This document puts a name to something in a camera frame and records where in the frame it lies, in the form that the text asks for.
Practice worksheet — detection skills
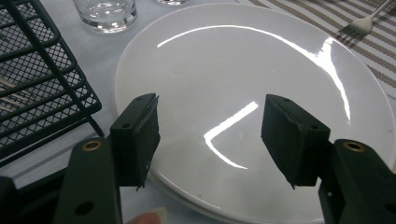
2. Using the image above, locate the clear drinking glass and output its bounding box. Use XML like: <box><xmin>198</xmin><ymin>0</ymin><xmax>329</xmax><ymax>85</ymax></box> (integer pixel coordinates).
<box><xmin>73</xmin><ymin>0</ymin><xmax>138</xmax><ymax>35</ymax></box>

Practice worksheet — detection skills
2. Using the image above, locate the black wire cutlery basket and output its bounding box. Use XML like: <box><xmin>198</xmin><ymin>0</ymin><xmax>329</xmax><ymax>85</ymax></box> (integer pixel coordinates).
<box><xmin>0</xmin><ymin>0</ymin><xmax>106</xmax><ymax>169</ymax></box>

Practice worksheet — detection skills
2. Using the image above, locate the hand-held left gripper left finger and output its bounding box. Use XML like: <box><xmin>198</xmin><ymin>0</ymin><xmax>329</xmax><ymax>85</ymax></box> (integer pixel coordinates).
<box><xmin>109</xmin><ymin>92</ymin><xmax>162</xmax><ymax>191</ymax></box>

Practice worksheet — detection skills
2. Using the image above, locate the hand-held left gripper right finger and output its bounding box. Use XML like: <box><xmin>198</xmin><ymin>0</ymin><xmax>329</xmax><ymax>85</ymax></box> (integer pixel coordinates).
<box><xmin>261</xmin><ymin>93</ymin><xmax>332</xmax><ymax>190</ymax></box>

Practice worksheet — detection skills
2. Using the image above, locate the striped placemat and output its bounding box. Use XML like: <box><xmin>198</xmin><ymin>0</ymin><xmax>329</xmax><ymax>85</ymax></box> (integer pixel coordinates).
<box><xmin>239</xmin><ymin>0</ymin><xmax>396</xmax><ymax>94</ymax></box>

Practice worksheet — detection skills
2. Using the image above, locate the light grey table cover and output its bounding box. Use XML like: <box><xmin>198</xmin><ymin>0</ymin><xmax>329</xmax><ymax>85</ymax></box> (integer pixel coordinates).
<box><xmin>0</xmin><ymin>0</ymin><xmax>396</xmax><ymax>224</ymax></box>

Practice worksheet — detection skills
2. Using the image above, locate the white plate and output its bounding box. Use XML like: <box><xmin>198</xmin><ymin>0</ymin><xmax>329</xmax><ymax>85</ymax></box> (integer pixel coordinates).
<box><xmin>113</xmin><ymin>2</ymin><xmax>396</xmax><ymax>224</ymax></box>

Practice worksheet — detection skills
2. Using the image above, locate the steel fork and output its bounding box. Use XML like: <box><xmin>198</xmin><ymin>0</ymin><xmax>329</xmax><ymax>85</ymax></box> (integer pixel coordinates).
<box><xmin>338</xmin><ymin>0</ymin><xmax>394</xmax><ymax>39</ymax></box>

